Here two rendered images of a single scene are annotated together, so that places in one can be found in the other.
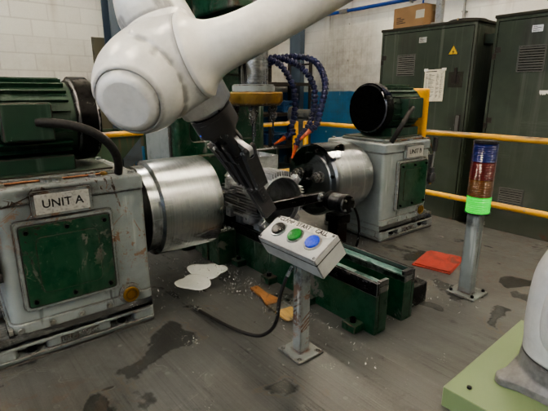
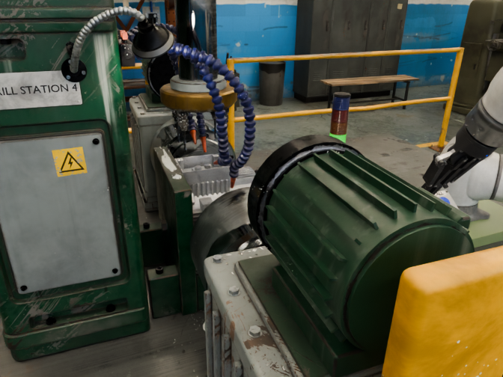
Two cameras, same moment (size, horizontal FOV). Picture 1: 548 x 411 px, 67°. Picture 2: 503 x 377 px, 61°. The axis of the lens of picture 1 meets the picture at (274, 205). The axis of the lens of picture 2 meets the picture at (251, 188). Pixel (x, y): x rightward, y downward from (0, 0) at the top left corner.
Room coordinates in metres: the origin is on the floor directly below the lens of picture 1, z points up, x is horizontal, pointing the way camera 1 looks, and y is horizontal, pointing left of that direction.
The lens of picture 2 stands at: (0.90, 0.99, 1.55)
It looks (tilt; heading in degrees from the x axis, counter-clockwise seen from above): 25 degrees down; 288
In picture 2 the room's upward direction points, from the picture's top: 1 degrees clockwise
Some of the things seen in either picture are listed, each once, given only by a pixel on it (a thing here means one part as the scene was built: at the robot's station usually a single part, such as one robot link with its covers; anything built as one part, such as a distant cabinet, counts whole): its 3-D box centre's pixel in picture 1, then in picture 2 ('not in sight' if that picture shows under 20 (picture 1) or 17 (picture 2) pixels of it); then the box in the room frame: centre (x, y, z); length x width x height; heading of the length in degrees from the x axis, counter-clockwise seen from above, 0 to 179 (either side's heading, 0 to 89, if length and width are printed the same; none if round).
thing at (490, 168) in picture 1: (482, 170); (340, 114); (1.05, -0.53, 1.14); 0.06 x 0.06 x 0.04
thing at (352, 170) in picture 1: (335, 175); (189, 155); (1.50, -0.22, 1.04); 0.41 x 0.25 x 0.25; 128
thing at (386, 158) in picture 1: (380, 181); (175, 145); (1.66, -0.43, 0.99); 0.35 x 0.31 x 0.37; 128
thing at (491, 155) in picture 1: (484, 152); (340, 102); (1.05, -0.53, 1.19); 0.06 x 0.06 x 0.04
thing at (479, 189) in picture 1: (480, 187); (338, 126); (1.05, -0.53, 1.10); 0.06 x 0.06 x 0.04
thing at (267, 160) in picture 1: (254, 165); (202, 175); (1.32, 0.06, 1.11); 0.12 x 0.11 x 0.07; 38
